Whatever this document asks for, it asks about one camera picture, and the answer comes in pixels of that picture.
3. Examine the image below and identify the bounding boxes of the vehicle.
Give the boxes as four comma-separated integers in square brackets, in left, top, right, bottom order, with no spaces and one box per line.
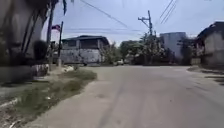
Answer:
[113,59,125,67]

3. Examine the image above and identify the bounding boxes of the trees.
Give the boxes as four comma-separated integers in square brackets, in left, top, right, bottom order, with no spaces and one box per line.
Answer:
[101,32,194,66]

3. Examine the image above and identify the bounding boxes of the grey two-storey building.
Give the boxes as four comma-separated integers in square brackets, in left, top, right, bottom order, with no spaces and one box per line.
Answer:
[59,34,111,66]

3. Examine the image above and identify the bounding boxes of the grey concrete road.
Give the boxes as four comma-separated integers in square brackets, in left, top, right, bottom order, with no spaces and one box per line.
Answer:
[23,64,224,128]

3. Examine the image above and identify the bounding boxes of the utility pole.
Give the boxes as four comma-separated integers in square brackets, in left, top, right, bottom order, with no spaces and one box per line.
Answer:
[137,9,155,65]

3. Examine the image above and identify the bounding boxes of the flag on pole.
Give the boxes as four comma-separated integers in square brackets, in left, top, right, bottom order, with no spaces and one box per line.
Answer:
[51,21,64,68]

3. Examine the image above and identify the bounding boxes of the pale tall building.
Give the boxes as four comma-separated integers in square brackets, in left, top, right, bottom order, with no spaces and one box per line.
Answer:
[159,31,188,61]

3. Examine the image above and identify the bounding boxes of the dark bush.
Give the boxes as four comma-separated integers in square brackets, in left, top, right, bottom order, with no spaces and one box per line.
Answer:
[33,40,49,62]

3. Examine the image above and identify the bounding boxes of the palm tree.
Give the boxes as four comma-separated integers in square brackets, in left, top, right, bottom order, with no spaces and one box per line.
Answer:
[25,0,68,64]

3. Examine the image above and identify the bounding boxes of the grass verge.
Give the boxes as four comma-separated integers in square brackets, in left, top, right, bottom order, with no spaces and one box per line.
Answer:
[0,67,98,128]

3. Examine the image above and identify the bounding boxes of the grey building with dark roof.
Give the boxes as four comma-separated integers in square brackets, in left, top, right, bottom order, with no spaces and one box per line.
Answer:
[191,21,224,69]

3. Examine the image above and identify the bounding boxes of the overhead wires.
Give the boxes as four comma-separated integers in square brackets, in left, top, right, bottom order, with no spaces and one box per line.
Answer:
[63,0,181,36]

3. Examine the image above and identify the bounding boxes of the low concrete wall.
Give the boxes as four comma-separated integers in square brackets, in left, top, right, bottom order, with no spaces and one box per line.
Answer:
[0,63,50,84]

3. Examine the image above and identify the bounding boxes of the large grey wall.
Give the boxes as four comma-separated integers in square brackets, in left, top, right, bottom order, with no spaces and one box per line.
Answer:
[0,0,51,66]

